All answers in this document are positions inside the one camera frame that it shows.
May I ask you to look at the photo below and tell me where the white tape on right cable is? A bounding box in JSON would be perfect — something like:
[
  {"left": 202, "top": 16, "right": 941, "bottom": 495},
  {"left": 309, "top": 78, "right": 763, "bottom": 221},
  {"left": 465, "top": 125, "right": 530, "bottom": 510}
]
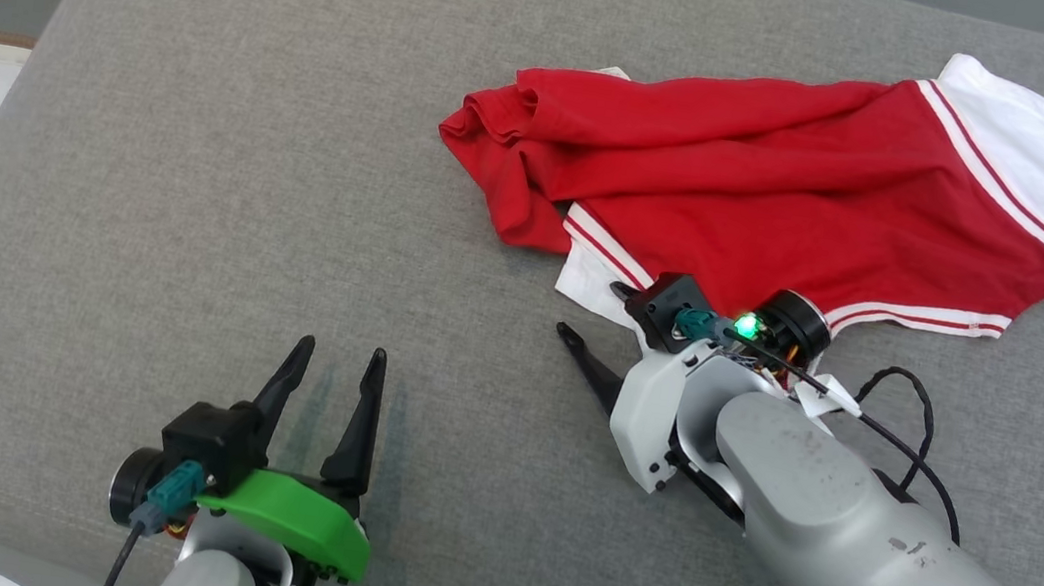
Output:
[{"left": 788, "top": 369, "right": 867, "bottom": 425}]

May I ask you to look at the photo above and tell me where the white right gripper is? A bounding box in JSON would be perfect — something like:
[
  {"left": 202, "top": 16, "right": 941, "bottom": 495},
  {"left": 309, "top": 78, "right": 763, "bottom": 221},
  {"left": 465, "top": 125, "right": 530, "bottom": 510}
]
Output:
[{"left": 536, "top": 275, "right": 813, "bottom": 511}]

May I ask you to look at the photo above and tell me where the red jersey with white sleeves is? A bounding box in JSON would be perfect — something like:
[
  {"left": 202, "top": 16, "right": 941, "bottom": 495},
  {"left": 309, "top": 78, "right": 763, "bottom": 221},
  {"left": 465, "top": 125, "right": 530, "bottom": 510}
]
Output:
[{"left": 416, "top": 0, "right": 1044, "bottom": 389}]

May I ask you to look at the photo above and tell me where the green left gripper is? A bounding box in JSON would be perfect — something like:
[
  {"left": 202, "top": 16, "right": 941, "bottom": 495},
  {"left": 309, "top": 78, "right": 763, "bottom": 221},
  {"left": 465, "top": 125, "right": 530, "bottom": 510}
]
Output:
[{"left": 189, "top": 324, "right": 398, "bottom": 584}]

